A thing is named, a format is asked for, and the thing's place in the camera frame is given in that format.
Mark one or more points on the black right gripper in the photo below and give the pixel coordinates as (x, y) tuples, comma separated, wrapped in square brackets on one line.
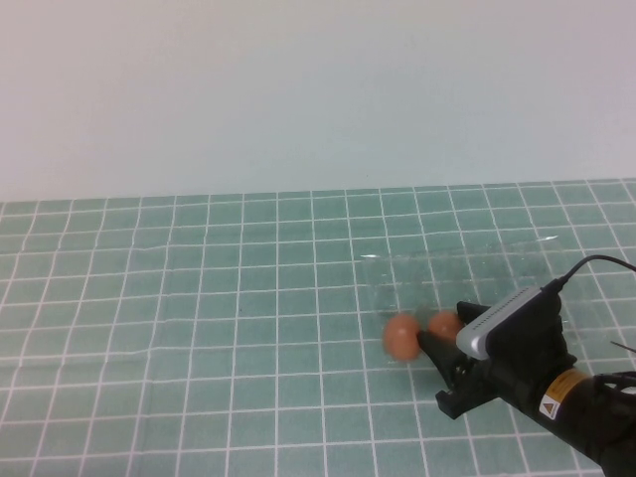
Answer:
[(526, 377)]

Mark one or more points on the brown egg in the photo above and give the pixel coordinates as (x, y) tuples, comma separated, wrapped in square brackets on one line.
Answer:
[(401, 338), (444, 325)]

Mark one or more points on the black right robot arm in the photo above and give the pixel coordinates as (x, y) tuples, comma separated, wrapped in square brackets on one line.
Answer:
[(606, 422)]

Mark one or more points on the clear plastic egg tray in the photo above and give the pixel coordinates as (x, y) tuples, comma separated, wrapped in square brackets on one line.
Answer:
[(447, 278)]

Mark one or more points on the green checkered tablecloth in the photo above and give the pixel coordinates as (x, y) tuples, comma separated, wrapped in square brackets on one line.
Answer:
[(199, 323)]

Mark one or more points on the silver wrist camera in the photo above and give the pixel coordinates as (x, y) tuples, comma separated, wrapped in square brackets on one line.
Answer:
[(507, 318)]

